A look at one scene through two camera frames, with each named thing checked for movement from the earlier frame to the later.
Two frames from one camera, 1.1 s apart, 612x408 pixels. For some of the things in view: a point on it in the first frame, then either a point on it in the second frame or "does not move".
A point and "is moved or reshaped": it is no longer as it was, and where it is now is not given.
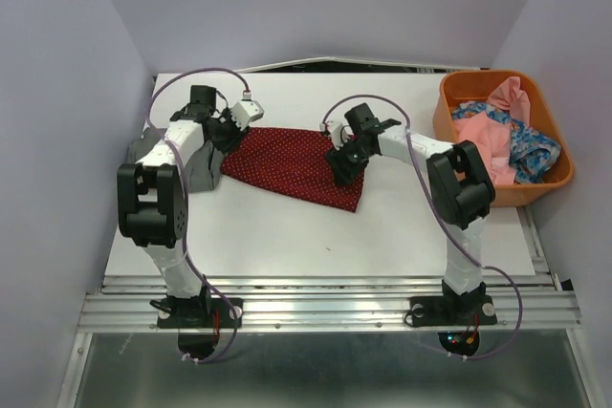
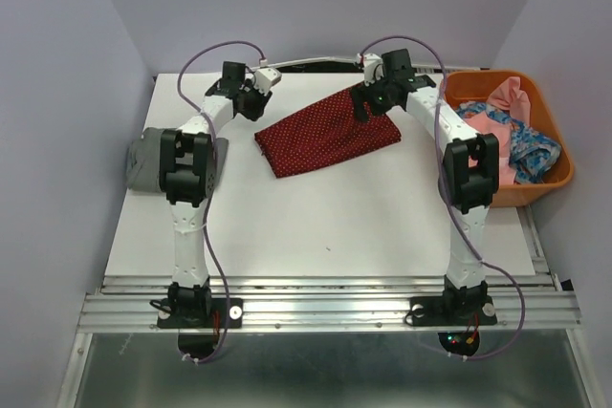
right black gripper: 336,159 to 362,93
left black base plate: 206,312 does not move
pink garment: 491,135 does not move
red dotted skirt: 291,164 is moved or reshaped
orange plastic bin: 459,87 does not move
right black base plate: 451,311 does not move
